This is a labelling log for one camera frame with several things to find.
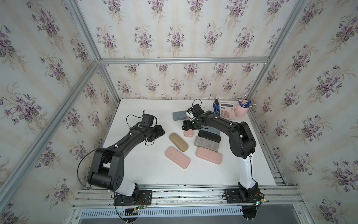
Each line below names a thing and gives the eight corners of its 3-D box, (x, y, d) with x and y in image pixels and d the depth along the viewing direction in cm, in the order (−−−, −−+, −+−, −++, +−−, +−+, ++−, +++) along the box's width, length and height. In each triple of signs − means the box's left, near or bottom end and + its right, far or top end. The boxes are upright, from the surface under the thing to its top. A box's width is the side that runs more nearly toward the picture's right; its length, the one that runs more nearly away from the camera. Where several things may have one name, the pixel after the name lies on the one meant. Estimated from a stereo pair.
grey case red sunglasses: (193, 145, 95) (193, 143, 92) (195, 138, 98) (195, 135, 96) (217, 152, 92) (218, 150, 89) (218, 144, 95) (219, 142, 93)
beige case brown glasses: (183, 153, 91) (183, 151, 89) (168, 137, 98) (167, 135, 96) (189, 148, 93) (189, 146, 91) (173, 132, 101) (173, 131, 99)
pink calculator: (220, 118, 111) (221, 115, 108) (219, 104, 121) (220, 101, 118) (234, 119, 110) (236, 116, 107) (232, 105, 120) (234, 102, 117)
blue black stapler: (214, 116, 112) (215, 112, 108) (211, 102, 122) (212, 99, 118) (220, 116, 112) (221, 112, 108) (217, 102, 122) (218, 99, 118)
